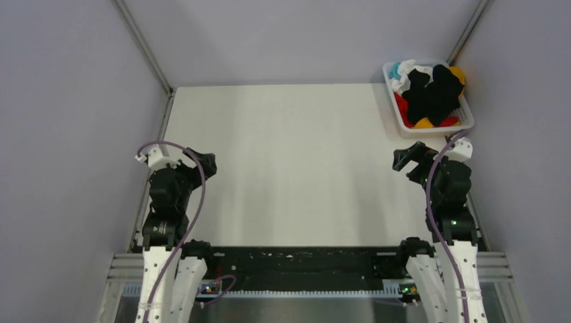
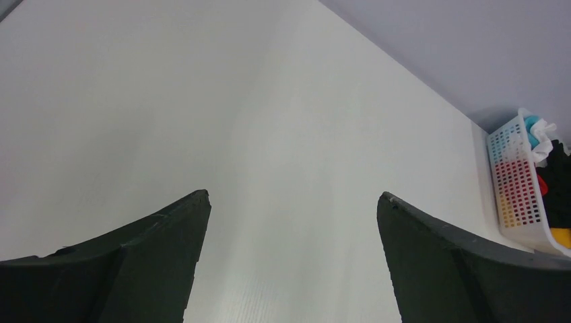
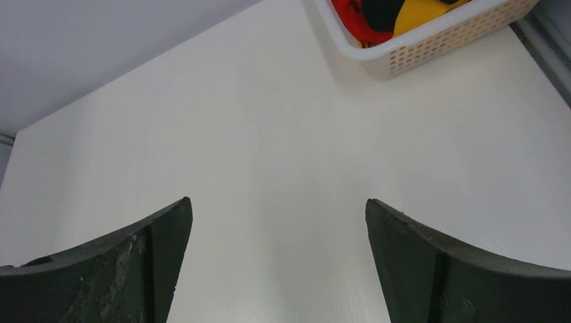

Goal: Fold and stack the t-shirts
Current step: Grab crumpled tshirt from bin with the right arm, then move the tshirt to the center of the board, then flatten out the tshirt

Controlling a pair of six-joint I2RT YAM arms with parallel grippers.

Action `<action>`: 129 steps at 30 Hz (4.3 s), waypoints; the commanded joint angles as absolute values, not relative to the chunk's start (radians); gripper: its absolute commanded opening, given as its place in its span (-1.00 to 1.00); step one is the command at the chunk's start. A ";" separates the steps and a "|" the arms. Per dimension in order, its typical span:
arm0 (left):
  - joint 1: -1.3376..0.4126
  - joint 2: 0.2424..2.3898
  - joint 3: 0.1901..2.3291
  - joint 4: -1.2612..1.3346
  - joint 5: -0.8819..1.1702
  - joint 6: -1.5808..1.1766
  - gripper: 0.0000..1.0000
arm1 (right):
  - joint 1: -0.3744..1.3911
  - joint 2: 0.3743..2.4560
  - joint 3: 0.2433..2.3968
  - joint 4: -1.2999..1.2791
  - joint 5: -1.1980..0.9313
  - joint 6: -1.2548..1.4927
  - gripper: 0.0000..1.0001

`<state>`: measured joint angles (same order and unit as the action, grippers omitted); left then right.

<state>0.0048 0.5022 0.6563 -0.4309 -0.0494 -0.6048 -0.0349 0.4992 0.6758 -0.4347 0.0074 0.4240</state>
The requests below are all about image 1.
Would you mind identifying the black t shirt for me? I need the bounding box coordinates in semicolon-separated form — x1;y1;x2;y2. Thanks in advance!
401;65;465;127

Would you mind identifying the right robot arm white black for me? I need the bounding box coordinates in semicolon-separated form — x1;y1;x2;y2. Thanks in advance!
392;141;488;322

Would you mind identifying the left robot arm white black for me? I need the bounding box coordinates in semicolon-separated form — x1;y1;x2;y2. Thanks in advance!
135;143;217;322

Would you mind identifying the yellow t shirt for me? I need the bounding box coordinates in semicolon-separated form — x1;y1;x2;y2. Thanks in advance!
413;65;467;130

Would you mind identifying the red t shirt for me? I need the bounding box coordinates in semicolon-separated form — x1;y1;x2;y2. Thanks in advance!
393;92;461;129

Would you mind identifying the white t shirt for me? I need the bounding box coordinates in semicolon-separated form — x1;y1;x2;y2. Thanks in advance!
389;59;433;95

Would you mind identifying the teal t shirt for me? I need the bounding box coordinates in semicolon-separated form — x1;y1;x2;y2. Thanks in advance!
389;61;401;81

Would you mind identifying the right corner aluminium profile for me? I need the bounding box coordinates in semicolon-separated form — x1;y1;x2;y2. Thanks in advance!
446;0;494;65

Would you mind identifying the corner aluminium profile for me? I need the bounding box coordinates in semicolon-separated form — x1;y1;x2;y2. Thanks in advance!
111;0;173;96
446;0;494;65

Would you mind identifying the left corner aluminium profile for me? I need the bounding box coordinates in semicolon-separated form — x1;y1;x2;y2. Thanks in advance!
111;0;173;96

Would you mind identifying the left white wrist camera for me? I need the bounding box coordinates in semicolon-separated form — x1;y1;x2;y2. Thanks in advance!
135;144;180;171

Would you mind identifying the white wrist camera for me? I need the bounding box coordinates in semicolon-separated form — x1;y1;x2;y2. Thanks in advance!
444;137;473;162
135;144;180;171

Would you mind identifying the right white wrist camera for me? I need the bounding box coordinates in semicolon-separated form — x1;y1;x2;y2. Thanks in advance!
444;137;473;162

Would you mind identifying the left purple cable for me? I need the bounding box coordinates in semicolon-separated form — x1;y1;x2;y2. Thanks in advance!
135;141;207;323

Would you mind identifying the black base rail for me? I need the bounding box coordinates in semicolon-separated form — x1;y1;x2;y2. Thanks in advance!
181;242;411;293

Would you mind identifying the white slotted cable duct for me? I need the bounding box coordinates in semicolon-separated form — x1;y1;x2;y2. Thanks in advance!
123;283;403;299

